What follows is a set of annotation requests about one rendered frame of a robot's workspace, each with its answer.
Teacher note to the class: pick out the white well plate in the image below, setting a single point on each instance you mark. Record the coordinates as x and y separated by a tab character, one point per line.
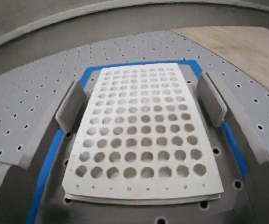
132	105

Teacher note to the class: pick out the blue tape outline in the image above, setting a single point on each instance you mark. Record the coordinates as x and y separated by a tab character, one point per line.
44	173

